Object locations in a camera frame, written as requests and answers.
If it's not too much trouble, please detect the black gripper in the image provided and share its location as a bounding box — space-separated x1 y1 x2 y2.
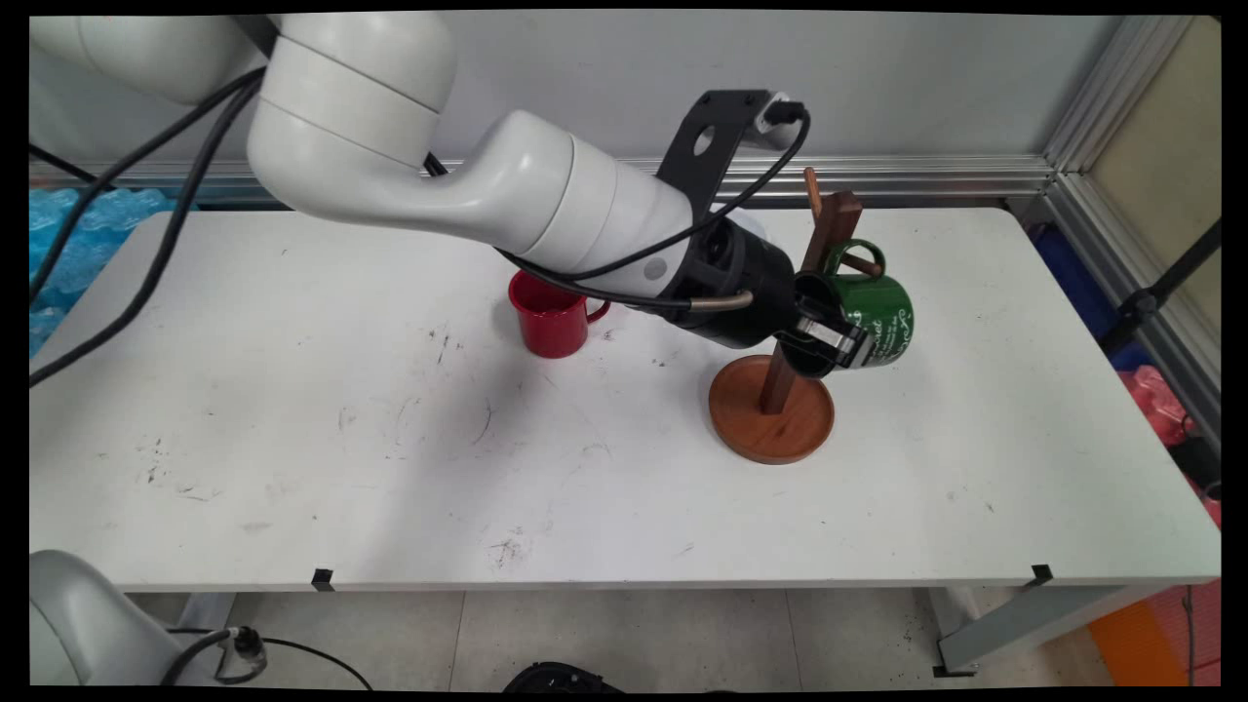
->
677 220 870 371

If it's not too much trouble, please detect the green enamel mug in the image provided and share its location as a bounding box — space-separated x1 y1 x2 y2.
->
780 239 916 380

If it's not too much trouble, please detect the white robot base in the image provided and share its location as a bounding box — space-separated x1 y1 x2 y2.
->
29 549 211 687

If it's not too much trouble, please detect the wooden mug tree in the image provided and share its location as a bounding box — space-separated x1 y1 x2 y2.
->
708 166 885 465

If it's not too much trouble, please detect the blue plastic bag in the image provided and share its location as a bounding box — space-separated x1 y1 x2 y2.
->
1029 222 1153 373

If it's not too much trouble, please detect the red mug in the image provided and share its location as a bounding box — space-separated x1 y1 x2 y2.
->
507 270 612 360

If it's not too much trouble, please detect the black tripod pole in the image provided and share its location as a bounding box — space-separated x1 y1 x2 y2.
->
1102 219 1222 354

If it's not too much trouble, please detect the pink plastic bag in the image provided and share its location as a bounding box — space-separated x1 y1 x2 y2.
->
1119 366 1196 448

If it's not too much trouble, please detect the grey table leg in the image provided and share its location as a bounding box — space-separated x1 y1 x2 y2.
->
926 585 1166 679

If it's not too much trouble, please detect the black object on floor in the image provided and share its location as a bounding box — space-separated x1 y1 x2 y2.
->
502 662 625 693

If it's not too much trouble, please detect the orange box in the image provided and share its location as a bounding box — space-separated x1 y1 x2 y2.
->
1087 580 1222 688

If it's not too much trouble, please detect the blue bubble wrap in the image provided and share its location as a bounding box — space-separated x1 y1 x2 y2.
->
29 187 198 358

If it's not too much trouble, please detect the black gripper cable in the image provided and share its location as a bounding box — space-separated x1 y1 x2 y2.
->
29 83 755 389

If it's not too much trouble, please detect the aluminium wall rail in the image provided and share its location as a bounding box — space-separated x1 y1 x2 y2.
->
29 154 1056 208

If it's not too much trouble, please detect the black camera cable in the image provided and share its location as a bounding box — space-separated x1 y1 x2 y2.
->
29 68 812 303

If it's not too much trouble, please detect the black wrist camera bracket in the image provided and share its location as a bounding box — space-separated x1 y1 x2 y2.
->
656 90 810 214

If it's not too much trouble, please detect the aluminium frame post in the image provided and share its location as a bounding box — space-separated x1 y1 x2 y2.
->
1041 15 1222 445

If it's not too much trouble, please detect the black base cable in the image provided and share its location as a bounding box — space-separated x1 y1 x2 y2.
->
161 624 375 689

